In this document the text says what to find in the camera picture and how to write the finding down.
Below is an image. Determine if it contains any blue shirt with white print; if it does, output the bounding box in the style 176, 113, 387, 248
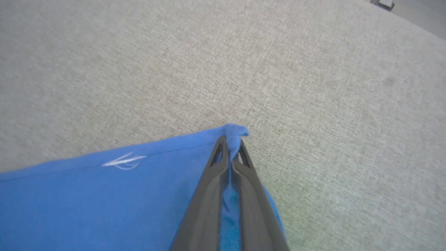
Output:
0, 123, 287, 251

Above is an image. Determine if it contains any grey fabric sofa cushion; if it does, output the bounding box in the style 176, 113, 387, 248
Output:
0, 0, 446, 251

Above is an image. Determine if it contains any grey metal stand leg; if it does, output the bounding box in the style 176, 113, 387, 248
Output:
370, 0, 395, 11

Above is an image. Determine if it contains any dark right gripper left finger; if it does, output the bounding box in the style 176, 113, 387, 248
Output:
170, 135, 231, 251

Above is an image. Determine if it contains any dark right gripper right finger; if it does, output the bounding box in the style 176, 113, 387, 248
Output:
232, 139, 290, 251

